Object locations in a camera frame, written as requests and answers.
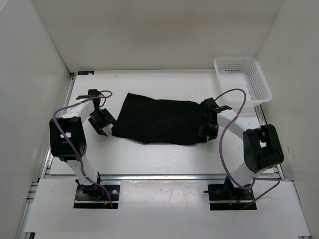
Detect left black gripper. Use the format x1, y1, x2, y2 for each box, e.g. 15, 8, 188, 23
88, 108, 116, 136

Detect black shorts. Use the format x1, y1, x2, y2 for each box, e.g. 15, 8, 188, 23
112, 93, 207, 145

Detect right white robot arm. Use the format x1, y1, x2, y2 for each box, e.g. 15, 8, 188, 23
198, 98, 284, 199

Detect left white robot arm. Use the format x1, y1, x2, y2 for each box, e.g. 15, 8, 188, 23
49, 89, 116, 199

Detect dark corner label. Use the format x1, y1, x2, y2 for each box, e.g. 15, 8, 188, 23
77, 71, 95, 75

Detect white plastic basket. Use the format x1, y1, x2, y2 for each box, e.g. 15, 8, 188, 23
213, 57, 273, 108

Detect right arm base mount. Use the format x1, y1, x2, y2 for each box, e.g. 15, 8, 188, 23
203, 184, 257, 211

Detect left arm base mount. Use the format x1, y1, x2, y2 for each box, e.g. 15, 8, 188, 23
73, 179, 120, 209

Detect aluminium frame rail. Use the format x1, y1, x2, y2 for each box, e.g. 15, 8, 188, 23
42, 174, 285, 182

